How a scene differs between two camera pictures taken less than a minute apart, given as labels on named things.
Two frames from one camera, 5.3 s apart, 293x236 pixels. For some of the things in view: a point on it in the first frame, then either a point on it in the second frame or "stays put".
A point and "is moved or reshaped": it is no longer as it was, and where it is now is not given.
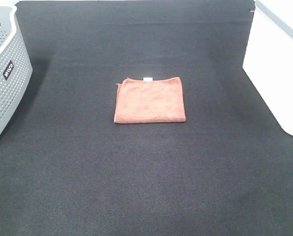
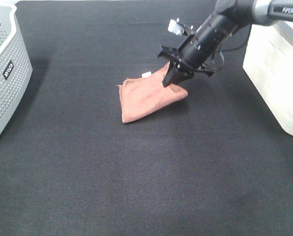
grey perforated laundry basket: x=10 y=68 stays put
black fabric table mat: x=62 y=167 stays put
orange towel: x=149 y=101 is moved or reshaped
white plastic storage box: x=274 y=60 stays put
